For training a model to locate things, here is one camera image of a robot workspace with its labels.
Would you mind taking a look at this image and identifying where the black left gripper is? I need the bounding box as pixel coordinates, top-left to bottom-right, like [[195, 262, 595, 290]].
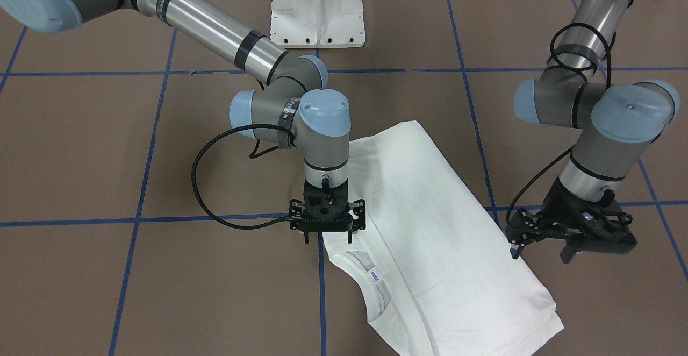
[[505, 179, 638, 265]]

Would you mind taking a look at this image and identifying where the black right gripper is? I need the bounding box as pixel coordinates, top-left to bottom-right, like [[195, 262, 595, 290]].
[[289, 180, 366, 244]]

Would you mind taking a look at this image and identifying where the white long-sleeve printed shirt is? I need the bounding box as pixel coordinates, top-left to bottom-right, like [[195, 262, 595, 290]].
[[324, 121, 564, 355]]

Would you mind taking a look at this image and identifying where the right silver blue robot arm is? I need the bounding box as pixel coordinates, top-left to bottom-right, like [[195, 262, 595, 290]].
[[2, 0, 366, 243]]

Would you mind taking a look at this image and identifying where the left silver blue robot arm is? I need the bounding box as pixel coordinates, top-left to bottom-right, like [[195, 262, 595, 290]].
[[505, 0, 680, 264]]

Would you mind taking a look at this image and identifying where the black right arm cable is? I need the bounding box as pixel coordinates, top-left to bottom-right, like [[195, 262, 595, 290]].
[[191, 124, 296, 231]]

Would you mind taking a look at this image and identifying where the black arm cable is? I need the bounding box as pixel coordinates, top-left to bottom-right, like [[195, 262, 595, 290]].
[[191, 124, 296, 231], [505, 23, 613, 222]]

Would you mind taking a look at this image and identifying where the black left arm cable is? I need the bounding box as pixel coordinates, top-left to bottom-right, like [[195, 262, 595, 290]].
[[505, 23, 613, 222]]

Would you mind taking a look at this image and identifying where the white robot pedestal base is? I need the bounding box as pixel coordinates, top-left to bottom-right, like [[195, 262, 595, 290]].
[[269, 0, 366, 49]]

